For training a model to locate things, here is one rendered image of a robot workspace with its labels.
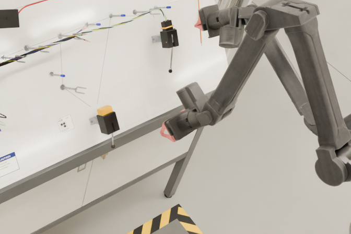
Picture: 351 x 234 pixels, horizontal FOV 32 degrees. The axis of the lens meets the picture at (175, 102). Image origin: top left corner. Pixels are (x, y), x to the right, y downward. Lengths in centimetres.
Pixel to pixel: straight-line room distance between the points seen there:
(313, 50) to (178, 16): 88
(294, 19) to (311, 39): 6
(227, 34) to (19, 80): 65
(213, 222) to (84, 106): 123
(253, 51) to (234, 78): 11
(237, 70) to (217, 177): 167
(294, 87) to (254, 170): 146
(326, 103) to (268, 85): 230
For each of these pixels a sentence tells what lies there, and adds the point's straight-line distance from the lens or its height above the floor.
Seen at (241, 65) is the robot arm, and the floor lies 148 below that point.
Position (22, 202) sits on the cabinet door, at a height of 66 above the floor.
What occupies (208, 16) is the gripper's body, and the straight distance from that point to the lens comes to 200.
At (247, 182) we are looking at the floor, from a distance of 319.
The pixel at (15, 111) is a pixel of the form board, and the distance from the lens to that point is 187.
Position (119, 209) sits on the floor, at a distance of 292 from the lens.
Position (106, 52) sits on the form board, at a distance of 200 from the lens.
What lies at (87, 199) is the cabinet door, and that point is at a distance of 240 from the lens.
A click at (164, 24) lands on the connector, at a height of 116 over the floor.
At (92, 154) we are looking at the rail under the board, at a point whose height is 84.
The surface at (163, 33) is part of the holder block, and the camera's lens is 204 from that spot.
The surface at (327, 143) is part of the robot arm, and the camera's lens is 145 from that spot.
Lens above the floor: 248
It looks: 47 degrees down
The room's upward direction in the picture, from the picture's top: 20 degrees clockwise
